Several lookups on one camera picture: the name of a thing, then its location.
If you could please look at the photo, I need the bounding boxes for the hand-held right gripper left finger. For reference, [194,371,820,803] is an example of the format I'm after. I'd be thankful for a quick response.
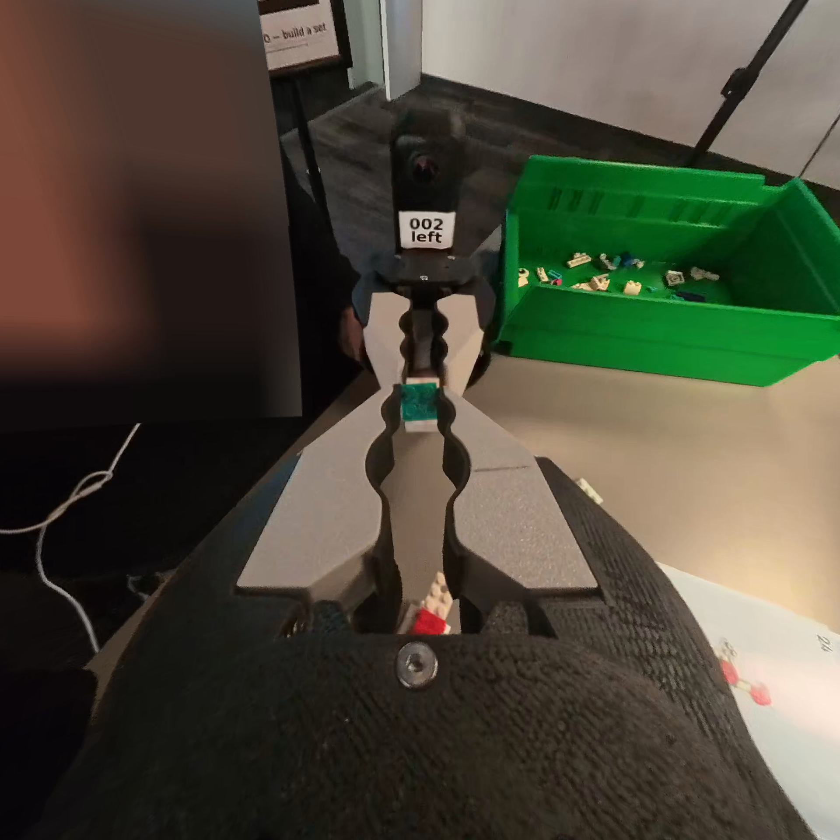
[236,384,403,614]

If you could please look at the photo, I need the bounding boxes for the pale blue instruction booklet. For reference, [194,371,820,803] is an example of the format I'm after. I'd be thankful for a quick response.
[656,564,840,840]

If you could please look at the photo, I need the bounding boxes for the thin white cord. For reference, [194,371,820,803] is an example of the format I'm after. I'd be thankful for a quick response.
[0,423,142,651]

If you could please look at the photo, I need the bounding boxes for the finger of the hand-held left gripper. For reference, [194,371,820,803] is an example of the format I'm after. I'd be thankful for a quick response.
[363,290,421,395]
[434,289,488,396]

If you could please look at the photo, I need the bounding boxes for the framed white sign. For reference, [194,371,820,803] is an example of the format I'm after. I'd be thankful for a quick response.
[259,0,352,73]

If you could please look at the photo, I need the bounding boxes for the pile of lego pieces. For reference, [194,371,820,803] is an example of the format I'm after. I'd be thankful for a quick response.
[515,249,723,303]

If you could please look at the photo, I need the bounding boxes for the red and white lego build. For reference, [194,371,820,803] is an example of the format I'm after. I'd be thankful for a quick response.
[410,571,457,635]

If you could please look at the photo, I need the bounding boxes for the person's black sweater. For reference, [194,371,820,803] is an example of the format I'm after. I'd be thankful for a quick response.
[0,387,368,670]

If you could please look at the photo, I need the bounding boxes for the teal and white lego brick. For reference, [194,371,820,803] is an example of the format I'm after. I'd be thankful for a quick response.
[400,377,439,433]

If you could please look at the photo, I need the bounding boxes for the black tripod stand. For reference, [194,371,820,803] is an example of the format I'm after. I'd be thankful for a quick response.
[682,0,811,168]

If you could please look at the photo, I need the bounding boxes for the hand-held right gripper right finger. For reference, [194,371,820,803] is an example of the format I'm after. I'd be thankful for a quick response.
[438,387,599,601]

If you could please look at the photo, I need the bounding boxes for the green plastic bin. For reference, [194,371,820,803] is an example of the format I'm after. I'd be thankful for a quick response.
[491,154,840,388]

